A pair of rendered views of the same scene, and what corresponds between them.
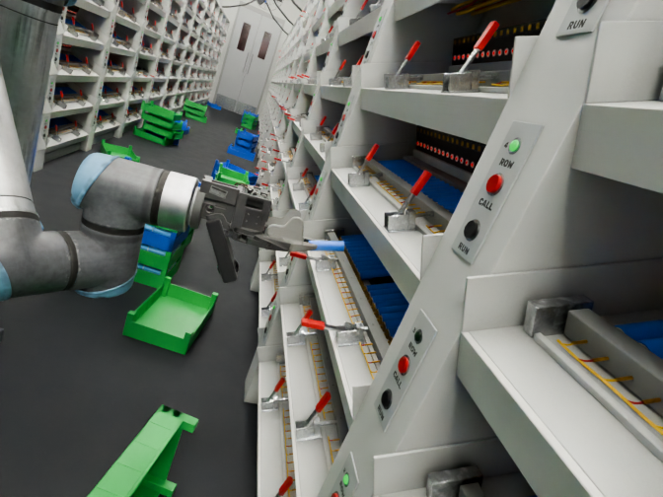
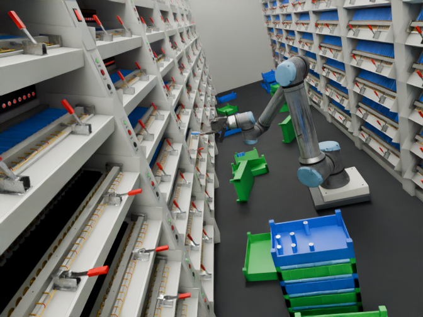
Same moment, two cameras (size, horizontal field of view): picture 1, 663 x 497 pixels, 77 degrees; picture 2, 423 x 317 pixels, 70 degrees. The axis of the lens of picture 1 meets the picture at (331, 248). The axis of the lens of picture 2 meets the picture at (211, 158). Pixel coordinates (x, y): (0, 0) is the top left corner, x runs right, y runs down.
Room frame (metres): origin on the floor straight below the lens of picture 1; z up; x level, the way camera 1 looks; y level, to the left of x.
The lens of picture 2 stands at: (2.47, 0.87, 1.25)
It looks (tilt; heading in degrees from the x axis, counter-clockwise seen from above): 23 degrees down; 205
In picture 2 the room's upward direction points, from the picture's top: 19 degrees counter-clockwise
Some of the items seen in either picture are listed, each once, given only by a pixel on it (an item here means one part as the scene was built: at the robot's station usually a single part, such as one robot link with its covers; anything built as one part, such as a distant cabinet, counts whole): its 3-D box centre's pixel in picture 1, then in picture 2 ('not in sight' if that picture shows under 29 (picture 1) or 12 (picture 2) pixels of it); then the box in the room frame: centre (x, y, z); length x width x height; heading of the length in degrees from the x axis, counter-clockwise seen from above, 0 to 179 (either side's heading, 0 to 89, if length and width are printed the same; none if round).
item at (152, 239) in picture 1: (144, 222); (315, 265); (1.47, 0.71, 0.20); 0.30 x 0.20 x 0.08; 99
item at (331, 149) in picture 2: not in sight; (327, 156); (0.67, 0.81, 0.29); 0.17 x 0.15 x 0.18; 152
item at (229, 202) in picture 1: (233, 211); (219, 124); (0.66, 0.17, 0.63); 0.12 x 0.08 x 0.09; 107
